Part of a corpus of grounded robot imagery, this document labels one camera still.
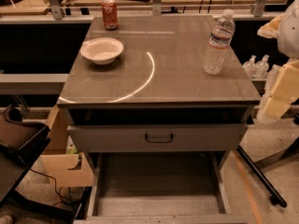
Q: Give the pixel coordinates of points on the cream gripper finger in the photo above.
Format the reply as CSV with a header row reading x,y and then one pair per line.
x,y
271,29
284,92

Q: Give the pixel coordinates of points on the clear plastic water bottle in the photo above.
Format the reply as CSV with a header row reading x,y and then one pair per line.
x,y
219,42

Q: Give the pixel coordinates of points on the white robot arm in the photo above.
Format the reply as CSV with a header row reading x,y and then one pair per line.
x,y
288,44

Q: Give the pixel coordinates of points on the clear pump bottle right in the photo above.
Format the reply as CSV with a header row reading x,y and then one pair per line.
x,y
261,67

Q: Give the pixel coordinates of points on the clear pump bottle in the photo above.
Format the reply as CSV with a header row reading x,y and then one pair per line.
x,y
261,67
248,65

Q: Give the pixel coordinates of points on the clear pump bottle left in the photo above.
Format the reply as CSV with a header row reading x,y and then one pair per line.
x,y
248,65

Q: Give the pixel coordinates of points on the red coke can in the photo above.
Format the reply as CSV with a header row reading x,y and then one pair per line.
x,y
110,14

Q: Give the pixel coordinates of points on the black stand leg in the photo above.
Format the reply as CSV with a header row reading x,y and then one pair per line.
x,y
257,166

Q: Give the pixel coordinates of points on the grey drawer cabinet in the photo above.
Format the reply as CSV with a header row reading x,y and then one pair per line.
x,y
158,87

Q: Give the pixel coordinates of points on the white bowl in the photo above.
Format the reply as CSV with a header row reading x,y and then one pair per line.
x,y
102,50

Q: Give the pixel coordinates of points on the cardboard box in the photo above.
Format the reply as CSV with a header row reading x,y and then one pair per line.
x,y
61,159

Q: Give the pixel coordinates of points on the black chair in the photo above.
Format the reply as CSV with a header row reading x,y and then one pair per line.
x,y
21,143

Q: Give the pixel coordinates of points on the black drawer handle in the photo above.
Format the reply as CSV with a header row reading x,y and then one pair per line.
x,y
161,139

